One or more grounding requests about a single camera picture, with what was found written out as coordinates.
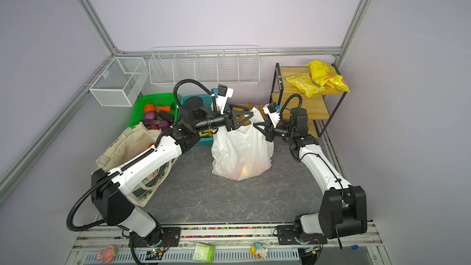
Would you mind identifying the orange carrot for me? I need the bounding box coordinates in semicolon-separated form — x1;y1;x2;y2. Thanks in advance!
155;106;172;112

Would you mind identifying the long white wire basket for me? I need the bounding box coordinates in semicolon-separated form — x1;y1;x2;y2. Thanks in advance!
148;45;261;85

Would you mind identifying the white plastic grocery bag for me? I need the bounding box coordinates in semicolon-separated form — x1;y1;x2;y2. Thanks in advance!
211;107;274;181

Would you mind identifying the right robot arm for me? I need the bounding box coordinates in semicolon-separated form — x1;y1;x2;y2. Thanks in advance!
254;94;368;244

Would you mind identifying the croissant top middle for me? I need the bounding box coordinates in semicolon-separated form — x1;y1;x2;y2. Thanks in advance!
243;103;255;111

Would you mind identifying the dark purple eggplant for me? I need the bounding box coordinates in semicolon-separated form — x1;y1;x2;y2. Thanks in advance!
155;109;175;124

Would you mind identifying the yellow chip bag right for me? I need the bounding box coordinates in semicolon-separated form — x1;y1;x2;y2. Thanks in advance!
305;60;350;93

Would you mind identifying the yellow chip bag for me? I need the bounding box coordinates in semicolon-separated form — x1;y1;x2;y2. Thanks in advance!
305;60;350;93
285;73;326;98

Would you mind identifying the yellow toy figure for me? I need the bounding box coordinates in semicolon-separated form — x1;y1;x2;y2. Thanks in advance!
249;242;269;260

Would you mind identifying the purple onion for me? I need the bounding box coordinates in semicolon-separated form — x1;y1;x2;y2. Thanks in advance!
144;111;157;120

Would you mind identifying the teal plastic basket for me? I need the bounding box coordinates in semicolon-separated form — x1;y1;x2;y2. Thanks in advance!
179;94;216;146

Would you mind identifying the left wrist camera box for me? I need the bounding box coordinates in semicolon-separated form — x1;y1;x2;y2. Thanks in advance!
211;84;234;114

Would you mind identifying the green plastic basket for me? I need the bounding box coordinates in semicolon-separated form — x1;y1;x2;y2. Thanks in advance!
128;93;178;127

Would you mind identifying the orange red tomato back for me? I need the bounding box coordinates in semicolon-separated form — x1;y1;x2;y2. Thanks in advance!
144;104;156;113

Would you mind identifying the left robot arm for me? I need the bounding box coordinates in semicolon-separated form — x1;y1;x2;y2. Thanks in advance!
66;79;254;247

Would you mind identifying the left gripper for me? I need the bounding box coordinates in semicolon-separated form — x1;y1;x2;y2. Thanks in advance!
194;102;253;133

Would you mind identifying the cream canvas tote bag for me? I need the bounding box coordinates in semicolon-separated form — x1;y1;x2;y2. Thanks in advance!
94;122;180;207

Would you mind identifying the yellow chip bag left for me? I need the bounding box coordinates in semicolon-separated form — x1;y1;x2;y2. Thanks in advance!
285;73;326;98

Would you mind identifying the green small box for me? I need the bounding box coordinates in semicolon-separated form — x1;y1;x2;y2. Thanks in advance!
193;243;215;263

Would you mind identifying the pink toy figure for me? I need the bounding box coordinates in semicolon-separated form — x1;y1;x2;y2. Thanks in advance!
96;245;117;265

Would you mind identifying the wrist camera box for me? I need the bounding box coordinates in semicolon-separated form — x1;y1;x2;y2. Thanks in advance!
211;84;234;114
263;103;281;128

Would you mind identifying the small white mesh basket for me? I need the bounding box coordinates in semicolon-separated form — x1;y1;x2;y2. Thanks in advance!
89;56;150;107

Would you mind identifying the purple eggplant front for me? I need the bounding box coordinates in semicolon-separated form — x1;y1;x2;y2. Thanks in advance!
141;119;170;131

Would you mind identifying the black wooden shelf rack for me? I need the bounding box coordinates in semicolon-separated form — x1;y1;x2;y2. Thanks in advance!
267;62;348;139

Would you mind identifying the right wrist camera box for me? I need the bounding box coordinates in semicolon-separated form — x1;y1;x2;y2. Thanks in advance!
263;103;281;128

